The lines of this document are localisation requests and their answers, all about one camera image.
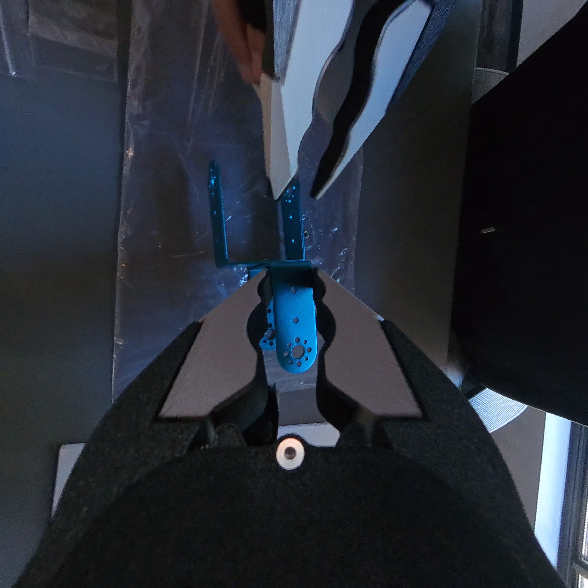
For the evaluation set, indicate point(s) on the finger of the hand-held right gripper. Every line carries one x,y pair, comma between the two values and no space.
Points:
312,46
390,73

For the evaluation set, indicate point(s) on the window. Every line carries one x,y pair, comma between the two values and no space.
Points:
576,505

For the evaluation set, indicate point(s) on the white instruction booklet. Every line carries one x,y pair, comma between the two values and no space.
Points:
69,468

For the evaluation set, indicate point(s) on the grey desk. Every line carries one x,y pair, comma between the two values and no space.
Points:
55,229

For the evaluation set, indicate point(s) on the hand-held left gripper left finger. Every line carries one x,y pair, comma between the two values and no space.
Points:
211,367

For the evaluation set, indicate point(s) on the clear plastic bag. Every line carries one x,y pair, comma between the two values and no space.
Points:
183,138

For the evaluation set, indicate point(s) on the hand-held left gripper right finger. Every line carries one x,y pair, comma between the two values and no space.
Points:
372,367

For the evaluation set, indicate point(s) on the person's right hand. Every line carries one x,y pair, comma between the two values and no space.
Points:
239,36

